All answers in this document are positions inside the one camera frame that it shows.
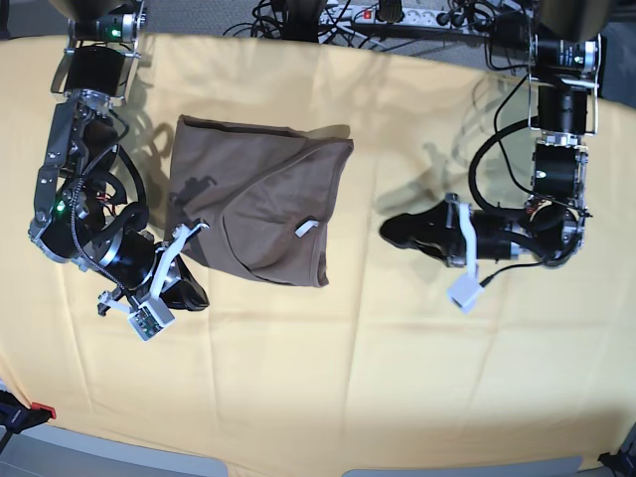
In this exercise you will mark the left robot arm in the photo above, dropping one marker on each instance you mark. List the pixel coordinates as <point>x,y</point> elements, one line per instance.
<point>564,48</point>

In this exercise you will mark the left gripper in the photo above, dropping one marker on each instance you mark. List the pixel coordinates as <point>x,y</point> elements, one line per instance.
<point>432,232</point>

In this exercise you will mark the black power adapter box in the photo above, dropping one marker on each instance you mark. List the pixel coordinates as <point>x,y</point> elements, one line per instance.
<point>512,32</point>

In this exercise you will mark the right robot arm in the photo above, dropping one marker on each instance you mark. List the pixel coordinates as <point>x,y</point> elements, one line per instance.
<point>90,203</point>

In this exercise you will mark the black corner clamp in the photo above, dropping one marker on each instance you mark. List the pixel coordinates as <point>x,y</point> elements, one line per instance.
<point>622,463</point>

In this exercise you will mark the brown T-shirt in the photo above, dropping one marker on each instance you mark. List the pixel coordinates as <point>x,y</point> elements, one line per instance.
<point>267,194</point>

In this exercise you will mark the white power strip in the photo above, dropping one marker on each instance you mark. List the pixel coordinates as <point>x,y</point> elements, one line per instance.
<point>414,22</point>

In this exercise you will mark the yellow table cloth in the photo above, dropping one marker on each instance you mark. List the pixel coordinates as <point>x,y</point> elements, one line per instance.
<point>378,369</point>

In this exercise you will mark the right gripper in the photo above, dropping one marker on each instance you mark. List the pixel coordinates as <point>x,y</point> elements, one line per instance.
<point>130,257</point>

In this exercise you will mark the red black clamp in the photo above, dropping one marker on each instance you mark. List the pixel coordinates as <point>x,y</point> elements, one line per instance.
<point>16,417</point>

